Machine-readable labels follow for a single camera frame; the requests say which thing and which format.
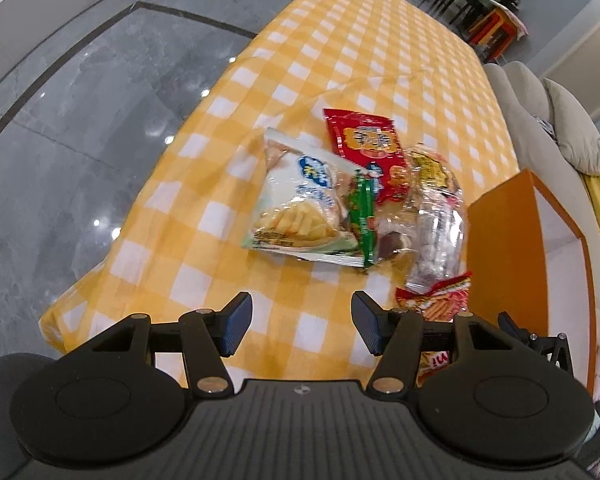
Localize clear packet of white balls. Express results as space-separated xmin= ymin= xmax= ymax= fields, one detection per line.
xmin=375 ymin=200 xmax=468 ymax=293

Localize red striped snack packet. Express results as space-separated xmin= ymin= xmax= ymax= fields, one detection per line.
xmin=395 ymin=271 xmax=473 ymax=388

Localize orange stool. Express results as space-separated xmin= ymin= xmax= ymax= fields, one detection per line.
xmin=467 ymin=2 xmax=528 ymax=58

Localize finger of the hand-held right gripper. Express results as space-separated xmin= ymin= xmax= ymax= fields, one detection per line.
xmin=497 ymin=311 xmax=576 ymax=376

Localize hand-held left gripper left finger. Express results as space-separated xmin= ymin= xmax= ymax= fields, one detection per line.
xmin=62 ymin=292 xmax=253 ymax=396

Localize beige cushion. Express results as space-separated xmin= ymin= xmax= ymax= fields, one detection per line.
xmin=544 ymin=78 xmax=600 ymax=176

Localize green stick snack packet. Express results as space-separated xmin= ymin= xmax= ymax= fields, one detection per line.
xmin=347 ymin=170 xmax=381 ymax=268

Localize clear pastry packet yellow label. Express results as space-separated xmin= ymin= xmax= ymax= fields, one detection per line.
xmin=400 ymin=144 xmax=466 ymax=211

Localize yellow checked tablecloth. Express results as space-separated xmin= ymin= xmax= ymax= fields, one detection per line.
xmin=39 ymin=0 xmax=521 ymax=396

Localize beige sofa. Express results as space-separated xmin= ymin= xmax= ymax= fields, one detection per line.
xmin=482 ymin=60 xmax=600 ymax=411

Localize white chips packet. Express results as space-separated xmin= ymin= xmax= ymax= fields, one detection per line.
xmin=241 ymin=127 xmax=381 ymax=268

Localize white door with handle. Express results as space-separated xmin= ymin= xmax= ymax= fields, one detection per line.
xmin=550 ymin=30 xmax=600 ymax=122

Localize orange cardboard box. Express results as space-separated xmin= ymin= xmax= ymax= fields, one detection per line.
xmin=466 ymin=170 xmax=597 ymax=393

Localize white stone ledge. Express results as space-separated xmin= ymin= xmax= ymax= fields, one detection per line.
xmin=0 ymin=0 xmax=151 ymax=98

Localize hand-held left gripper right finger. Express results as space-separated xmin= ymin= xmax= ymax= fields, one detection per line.
xmin=351 ymin=291 xmax=531 ymax=396

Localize red cartoon snack packet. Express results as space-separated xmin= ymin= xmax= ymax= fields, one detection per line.
xmin=322 ymin=107 xmax=416 ymax=206

